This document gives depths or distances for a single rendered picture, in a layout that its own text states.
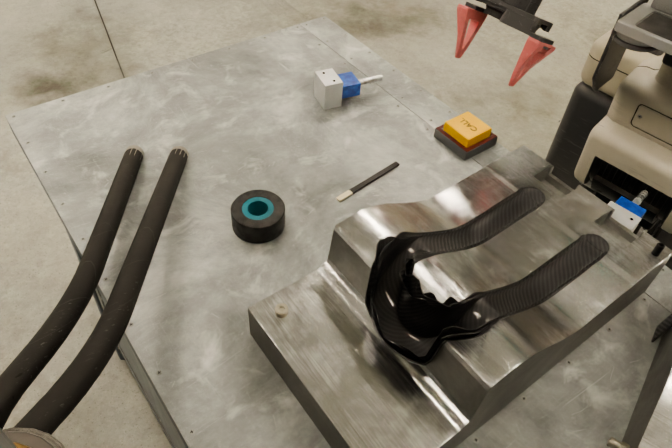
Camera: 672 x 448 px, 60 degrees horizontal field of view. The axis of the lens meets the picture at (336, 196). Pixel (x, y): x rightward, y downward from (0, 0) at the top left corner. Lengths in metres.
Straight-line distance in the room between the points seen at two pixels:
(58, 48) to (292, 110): 1.99
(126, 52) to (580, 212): 2.32
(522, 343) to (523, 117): 1.99
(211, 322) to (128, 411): 0.89
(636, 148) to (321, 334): 0.73
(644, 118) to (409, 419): 0.75
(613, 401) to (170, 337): 0.56
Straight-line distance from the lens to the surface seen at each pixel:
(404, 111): 1.13
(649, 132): 1.22
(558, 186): 0.95
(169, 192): 0.88
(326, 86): 1.08
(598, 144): 1.22
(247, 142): 1.04
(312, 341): 0.71
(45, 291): 1.94
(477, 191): 0.87
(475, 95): 2.66
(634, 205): 1.02
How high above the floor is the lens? 1.47
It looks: 45 degrees down
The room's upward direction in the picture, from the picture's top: 5 degrees clockwise
